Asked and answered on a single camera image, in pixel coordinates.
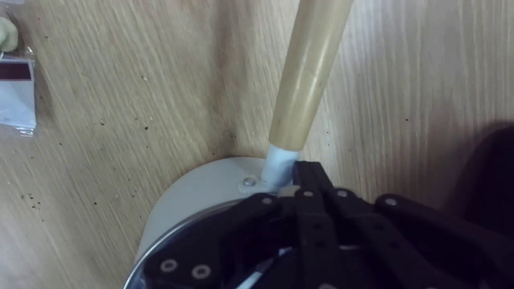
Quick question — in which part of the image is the oyster cracker packet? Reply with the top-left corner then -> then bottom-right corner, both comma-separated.
0,14 -> 39,136

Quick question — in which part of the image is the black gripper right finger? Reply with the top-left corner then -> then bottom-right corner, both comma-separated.
309,159 -> 514,289

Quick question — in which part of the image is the white pot with wooden handle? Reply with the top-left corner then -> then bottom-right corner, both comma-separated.
122,0 -> 355,289

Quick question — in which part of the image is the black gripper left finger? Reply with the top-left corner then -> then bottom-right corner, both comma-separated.
126,159 -> 330,289

